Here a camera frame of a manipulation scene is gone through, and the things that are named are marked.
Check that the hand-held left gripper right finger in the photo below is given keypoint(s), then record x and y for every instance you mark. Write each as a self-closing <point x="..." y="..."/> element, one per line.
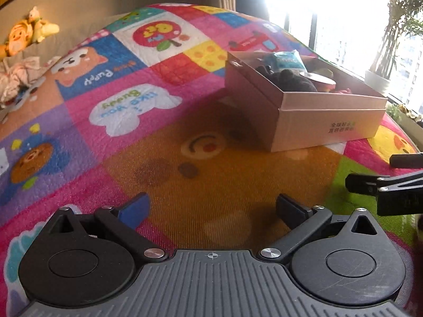
<point x="290" y="211"/>

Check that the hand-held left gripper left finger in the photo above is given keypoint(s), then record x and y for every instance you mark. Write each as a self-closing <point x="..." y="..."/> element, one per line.
<point x="132" y="209"/>

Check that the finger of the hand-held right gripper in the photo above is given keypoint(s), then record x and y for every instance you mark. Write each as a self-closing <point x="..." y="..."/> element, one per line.
<point x="406" y="161"/>
<point x="360" y="184"/>

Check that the pink cardboard box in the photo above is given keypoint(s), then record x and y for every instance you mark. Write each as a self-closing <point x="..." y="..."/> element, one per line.
<point x="317" y="119"/>

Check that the black plush toy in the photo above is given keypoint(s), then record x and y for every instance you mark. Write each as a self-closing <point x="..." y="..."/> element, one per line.
<point x="290" y="81"/>

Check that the colourful printed play mat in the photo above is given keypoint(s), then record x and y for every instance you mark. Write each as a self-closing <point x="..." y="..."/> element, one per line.
<point x="132" y="145"/>

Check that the white plant pot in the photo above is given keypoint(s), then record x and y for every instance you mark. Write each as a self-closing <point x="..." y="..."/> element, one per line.
<point x="376" y="82"/>

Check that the tall potted palm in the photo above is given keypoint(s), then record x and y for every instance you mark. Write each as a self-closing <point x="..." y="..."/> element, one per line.
<point x="396" y="23"/>

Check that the teal snack packet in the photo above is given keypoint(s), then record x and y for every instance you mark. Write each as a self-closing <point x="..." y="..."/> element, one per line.
<point x="286" y="61"/>

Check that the pile of pink clothes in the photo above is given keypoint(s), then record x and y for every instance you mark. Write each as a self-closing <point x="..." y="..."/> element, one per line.
<point x="16" y="76"/>

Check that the beige sofa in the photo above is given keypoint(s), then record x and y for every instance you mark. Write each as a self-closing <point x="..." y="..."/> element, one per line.
<point x="72" y="36"/>

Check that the orange tiger plush toy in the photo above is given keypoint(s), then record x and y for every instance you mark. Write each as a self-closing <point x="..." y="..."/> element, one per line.
<point x="23" y="34"/>

